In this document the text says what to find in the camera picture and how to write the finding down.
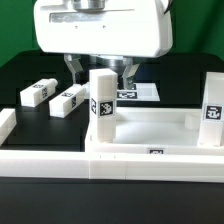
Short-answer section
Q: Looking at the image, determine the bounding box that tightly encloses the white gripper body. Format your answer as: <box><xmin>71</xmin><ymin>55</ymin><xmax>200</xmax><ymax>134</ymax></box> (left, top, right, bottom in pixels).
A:
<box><xmin>34</xmin><ymin>0</ymin><xmax>173</xmax><ymax>57</ymax></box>

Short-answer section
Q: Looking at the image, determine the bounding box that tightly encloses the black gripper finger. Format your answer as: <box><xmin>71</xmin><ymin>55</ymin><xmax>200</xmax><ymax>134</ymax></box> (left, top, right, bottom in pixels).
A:
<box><xmin>122</xmin><ymin>57</ymin><xmax>140</xmax><ymax>90</ymax></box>
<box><xmin>64</xmin><ymin>54</ymin><xmax>83</xmax><ymax>84</ymax></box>

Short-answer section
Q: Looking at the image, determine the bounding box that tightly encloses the white desk top tray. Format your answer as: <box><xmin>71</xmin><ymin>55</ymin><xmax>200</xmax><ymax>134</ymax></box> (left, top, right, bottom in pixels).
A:
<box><xmin>85</xmin><ymin>107</ymin><xmax>224</xmax><ymax>156</ymax></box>

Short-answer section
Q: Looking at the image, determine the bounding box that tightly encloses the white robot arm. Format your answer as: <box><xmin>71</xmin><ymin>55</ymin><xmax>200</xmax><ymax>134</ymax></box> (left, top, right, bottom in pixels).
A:
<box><xmin>34</xmin><ymin>0</ymin><xmax>173</xmax><ymax>89</ymax></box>

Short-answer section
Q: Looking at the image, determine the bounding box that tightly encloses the tag marker base plate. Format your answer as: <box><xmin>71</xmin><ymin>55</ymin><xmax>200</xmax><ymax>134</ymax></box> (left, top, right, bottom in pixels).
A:
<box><xmin>79</xmin><ymin>81</ymin><xmax>161</xmax><ymax>102</ymax></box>

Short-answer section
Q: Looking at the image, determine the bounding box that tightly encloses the white U-shaped fence frame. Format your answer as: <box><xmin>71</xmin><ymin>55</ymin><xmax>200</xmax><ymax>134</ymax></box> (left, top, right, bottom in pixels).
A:
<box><xmin>0</xmin><ymin>108</ymin><xmax>224</xmax><ymax>184</ymax></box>

